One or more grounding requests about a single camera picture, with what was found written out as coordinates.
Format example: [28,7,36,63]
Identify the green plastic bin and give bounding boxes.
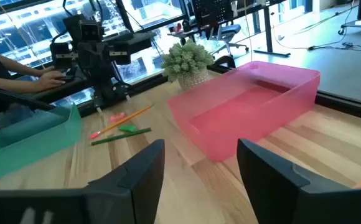
[0,104,82,184]

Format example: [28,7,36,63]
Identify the rolling cart with casters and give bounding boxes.
[337,0,361,40]

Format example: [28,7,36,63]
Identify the black standing desk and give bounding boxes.
[167,0,292,58]

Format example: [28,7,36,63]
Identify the artificial plant in white pot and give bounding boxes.
[161,39,215,91]

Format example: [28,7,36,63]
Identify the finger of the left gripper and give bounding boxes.
[108,42,131,65]
[49,42,73,68]

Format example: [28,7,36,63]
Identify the person's hand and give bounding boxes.
[40,65,57,75]
[36,70,67,91]

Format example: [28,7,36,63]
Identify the green pencil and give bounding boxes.
[90,127,152,146]

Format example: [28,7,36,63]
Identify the green eraser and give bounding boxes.
[118,124,137,133]

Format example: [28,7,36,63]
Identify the pink plastic bin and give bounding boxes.
[167,60,321,162]

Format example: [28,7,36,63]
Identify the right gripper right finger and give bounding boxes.
[237,138,361,224]

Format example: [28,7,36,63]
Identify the red eraser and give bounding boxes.
[110,111,126,123]

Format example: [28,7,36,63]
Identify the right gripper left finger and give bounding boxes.
[0,139,166,224]

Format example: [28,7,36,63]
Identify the black perforated panel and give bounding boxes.
[192,0,235,30]

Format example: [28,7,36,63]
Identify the blue office chair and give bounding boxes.
[210,23,250,57]

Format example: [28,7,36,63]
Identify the orange pencil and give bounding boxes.
[88,105,154,140]

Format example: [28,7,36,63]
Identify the black floor cable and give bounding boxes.
[307,42,361,53]

